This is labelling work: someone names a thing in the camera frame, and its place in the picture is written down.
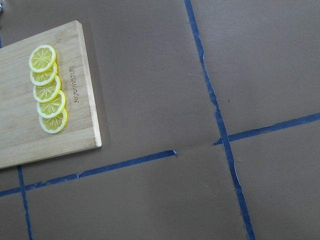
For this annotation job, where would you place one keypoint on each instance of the wooden cutting board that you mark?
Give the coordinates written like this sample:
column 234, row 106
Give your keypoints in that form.
column 22, row 139

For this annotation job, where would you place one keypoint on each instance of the lemon slice nearest rack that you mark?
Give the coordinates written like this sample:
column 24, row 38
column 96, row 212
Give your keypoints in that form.
column 42, row 58

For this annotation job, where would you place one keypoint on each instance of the lemon slice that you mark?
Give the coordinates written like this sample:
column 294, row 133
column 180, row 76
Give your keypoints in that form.
column 52, row 108
column 54, row 125
column 44, row 78
column 48, row 92

